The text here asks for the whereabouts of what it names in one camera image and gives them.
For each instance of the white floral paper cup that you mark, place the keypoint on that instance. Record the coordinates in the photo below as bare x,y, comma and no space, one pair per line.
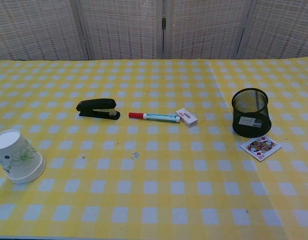
31,180
11,150

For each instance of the red capped whiteboard marker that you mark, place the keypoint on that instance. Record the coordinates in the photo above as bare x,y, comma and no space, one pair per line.
156,116

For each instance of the white eraser box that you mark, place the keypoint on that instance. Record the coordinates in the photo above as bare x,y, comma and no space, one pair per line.
187,118

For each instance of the black stapler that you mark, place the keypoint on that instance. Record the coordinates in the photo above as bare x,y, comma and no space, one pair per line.
96,105

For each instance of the yellow white checkered tablecloth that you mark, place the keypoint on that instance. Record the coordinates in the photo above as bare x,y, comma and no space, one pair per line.
119,187
294,112

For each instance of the metal screen hinge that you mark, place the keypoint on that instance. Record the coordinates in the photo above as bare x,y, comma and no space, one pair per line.
164,23

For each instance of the black mesh pen holder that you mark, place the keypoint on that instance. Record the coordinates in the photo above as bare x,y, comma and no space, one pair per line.
251,117

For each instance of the woven folding screen panel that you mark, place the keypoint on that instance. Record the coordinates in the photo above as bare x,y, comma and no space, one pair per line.
204,27
34,27
281,27
121,27

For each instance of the queen playing card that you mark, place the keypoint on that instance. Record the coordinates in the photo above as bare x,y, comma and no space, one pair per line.
260,148

